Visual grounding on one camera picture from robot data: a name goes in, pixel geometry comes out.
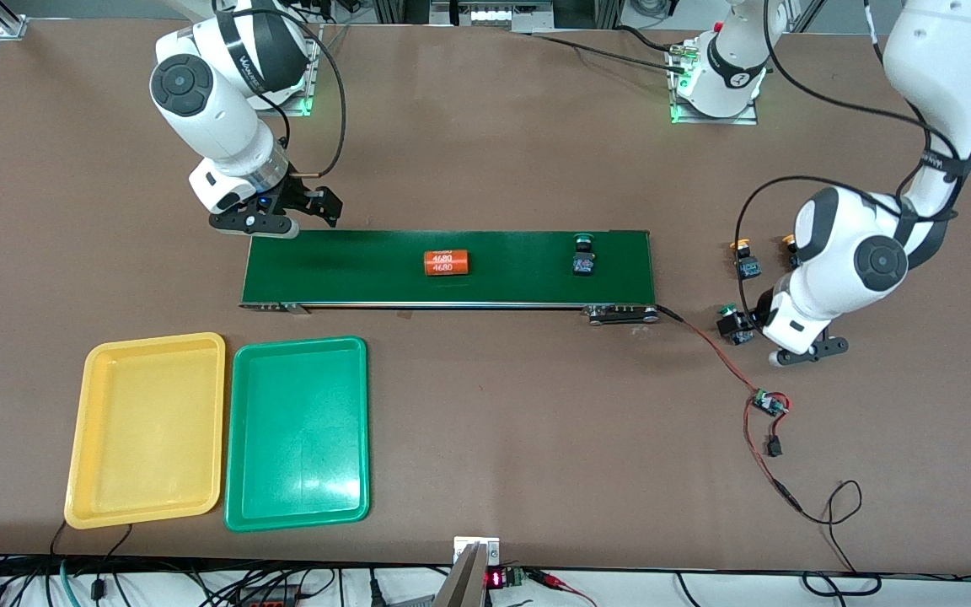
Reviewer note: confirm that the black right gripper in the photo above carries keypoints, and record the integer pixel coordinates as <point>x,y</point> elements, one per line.
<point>297,196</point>

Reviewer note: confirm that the green push button switch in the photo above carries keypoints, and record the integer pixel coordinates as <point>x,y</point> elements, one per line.
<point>734,329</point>
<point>584,261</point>

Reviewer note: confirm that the yellow push button switch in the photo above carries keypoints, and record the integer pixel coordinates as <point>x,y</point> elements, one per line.
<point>789,243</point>
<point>747,268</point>

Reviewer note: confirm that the orange cylinder with 4680 print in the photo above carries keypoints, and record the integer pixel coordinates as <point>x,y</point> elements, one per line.
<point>447,263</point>

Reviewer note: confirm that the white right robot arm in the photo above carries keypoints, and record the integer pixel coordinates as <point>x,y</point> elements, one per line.
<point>216,110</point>

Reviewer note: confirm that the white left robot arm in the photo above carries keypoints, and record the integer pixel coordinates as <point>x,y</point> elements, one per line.
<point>839,253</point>

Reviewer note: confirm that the small green circuit board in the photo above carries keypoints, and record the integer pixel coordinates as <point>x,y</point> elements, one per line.
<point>768,403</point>

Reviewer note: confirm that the small black connector plug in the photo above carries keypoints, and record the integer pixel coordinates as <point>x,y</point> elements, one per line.
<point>775,447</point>

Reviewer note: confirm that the green conveyor belt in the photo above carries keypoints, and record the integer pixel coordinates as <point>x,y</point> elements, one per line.
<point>519,287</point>

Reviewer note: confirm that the green plastic tray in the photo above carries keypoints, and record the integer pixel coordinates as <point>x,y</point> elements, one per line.
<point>296,434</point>

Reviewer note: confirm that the yellow plastic tray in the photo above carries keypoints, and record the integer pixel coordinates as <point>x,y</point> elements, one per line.
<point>144,430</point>

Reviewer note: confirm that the red clip lead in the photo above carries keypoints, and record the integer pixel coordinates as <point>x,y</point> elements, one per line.
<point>557,582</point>

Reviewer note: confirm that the aluminium corner profile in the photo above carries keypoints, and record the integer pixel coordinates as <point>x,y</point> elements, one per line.
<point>12,25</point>

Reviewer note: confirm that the red digit display module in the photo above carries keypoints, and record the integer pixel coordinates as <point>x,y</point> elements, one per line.
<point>498,578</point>

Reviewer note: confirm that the red black electrical box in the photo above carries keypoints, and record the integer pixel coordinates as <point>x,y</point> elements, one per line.
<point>270,600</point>

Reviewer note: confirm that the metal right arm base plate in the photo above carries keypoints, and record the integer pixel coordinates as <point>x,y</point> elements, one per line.
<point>314,84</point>

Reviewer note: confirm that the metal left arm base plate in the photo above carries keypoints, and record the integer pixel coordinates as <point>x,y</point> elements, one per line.
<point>717,120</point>

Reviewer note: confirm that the aluminium frame rack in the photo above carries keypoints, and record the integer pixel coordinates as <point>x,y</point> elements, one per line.
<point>494,15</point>

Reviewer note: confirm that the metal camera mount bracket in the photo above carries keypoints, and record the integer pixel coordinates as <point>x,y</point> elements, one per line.
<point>469,573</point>

